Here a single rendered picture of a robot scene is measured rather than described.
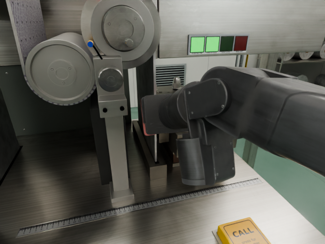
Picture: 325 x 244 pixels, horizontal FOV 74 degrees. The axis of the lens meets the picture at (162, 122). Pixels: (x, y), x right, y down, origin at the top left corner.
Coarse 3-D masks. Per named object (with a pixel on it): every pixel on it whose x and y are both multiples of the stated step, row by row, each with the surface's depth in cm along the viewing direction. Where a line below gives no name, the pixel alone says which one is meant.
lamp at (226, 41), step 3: (222, 39) 80; (225, 39) 80; (228, 39) 81; (231, 39) 81; (222, 42) 80; (225, 42) 81; (228, 42) 81; (231, 42) 81; (222, 45) 81; (225, 45) 81; (228, 45) 82; (231, 45) 82; (222, 48) 81; (225, 48) 82; (228, 48) 82; (231, 48) 82
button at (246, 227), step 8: (224, 224) 40; (232, 224) 40; (240, 224) 40; (248, 224) 40; (224, 232) 38; (232, 232) 38; (240, 232) 38; (248, 232) 38; (256, 232) 38; (224, 240) 38; (232, 240) 37; (240, 240) 37; (248, 240) 37; (256, 240) 37; (264, 240) 37
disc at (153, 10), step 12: (96, 0) 37; (144, 0) 39; (84, 12) 37; (156, 12) 41; (84, 24) 38; (156, 24) 41; (84, 36) 39; (156, 36) 42; (96, 48) 40; (156, 48) 43; (144, 60) 44
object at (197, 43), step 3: (192, 39) 77; (195, 39) 77; (198, 39) 77; (201, 39) 78; (192, 42) 77; (195, 42) 78; (198, 42) 78; (201, 42) 78; (192, 45) 78; (195, 45) 78; (198, 45) 78; (201, 45) 79; (192, 48) 78; (195, 48) 78; (198, 48) 79; (201, 48) 79; (192, 51) 79; (195, 51) 79; (198, 51) 79; (201, 51) 80
